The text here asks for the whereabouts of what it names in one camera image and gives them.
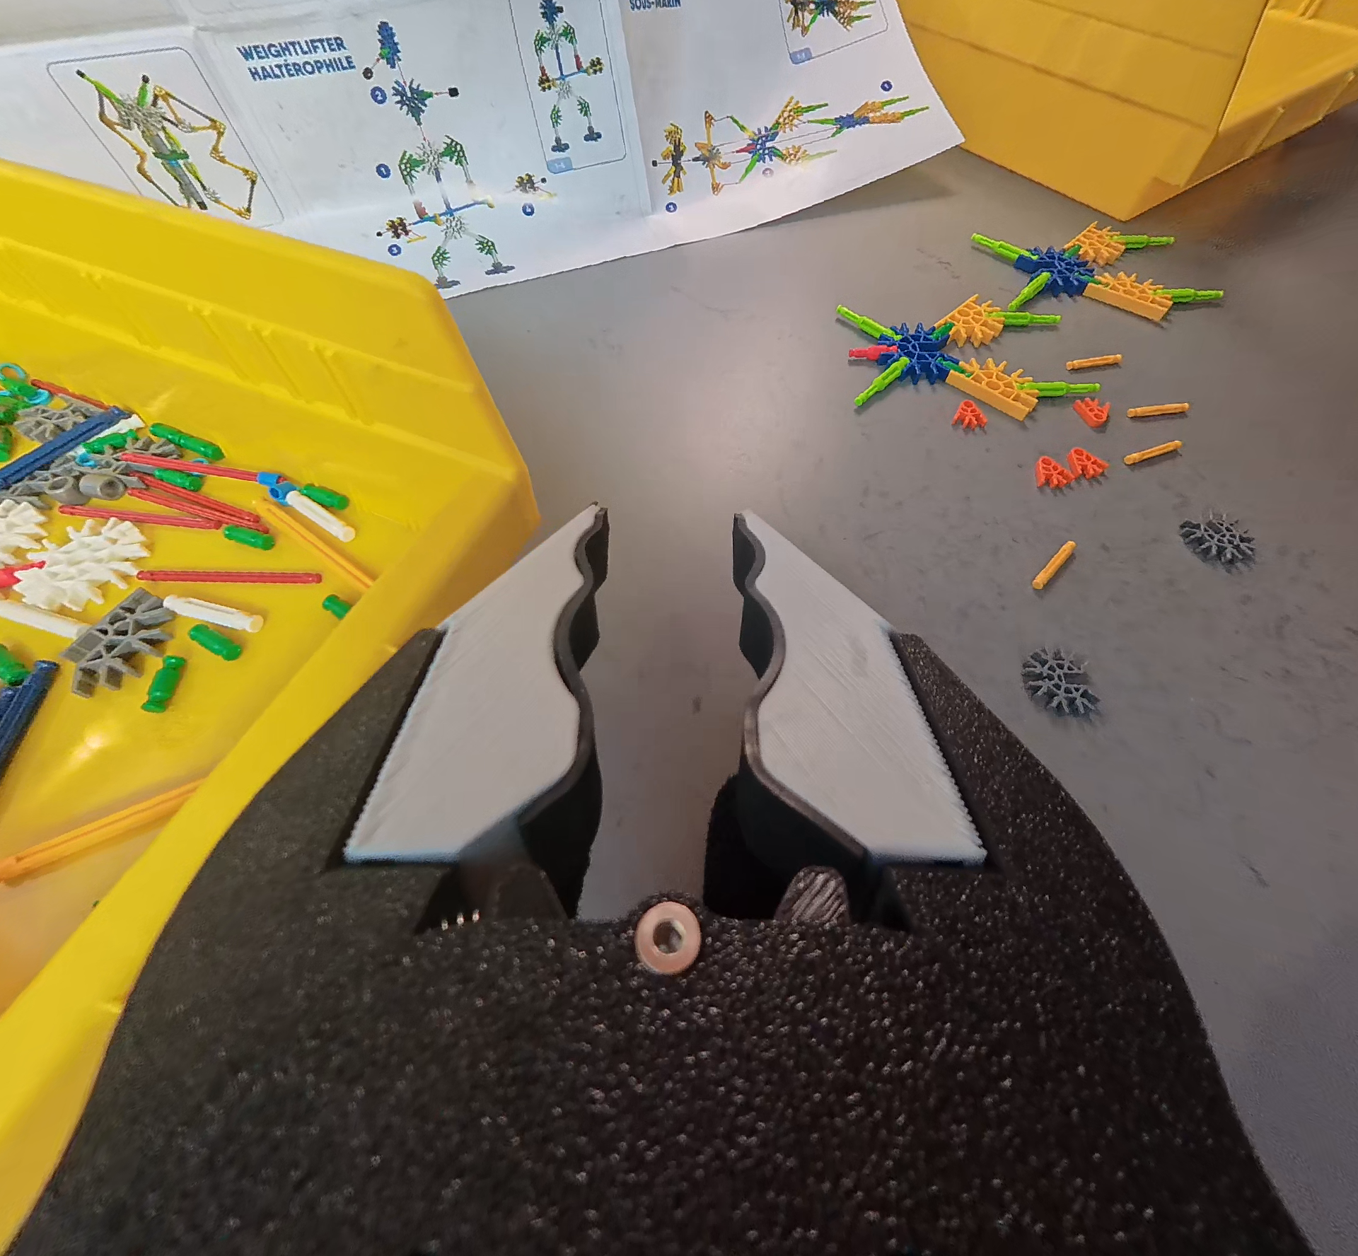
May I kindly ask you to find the yellow bin with colourful pieces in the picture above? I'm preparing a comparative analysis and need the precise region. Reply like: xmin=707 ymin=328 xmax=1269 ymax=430
xmin=0 ymin=158 xmax=543 ymax=1040

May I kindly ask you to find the grey snowflake connector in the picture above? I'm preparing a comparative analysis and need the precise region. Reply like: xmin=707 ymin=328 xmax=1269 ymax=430
xmin=1177 ymin=511 xmax=1258 ymax=571
xmin=1021 ymin=647 xmax=1099 ymax=720

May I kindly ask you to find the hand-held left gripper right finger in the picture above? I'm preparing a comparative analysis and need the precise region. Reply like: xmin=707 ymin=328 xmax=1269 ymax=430
xmin=703 ymin=510 xmax=991 ymax=927

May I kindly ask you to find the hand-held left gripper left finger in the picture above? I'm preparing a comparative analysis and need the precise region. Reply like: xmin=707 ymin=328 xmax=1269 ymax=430
xmin=342 ymin=503 xmax=611 ymax=921

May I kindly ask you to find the white folded instruction sheet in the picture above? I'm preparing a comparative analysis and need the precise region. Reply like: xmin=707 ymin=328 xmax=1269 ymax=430
xmin=0 ymin=0 xmax=965 ymax=302

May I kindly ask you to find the blue yellow green toy model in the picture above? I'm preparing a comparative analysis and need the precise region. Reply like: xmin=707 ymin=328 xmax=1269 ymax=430
xmin=970 ymin=222 xmax=1225 ymax=325

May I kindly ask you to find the pile of colourful construction pieces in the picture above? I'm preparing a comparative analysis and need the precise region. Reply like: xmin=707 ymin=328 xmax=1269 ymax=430
xmin=0 ymin=359 xmax=372 ymax=880

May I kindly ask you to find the toy model with red rod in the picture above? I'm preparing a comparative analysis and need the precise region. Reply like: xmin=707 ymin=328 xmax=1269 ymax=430
xmin=834 ymin=293 xmax=1104 ymax=425

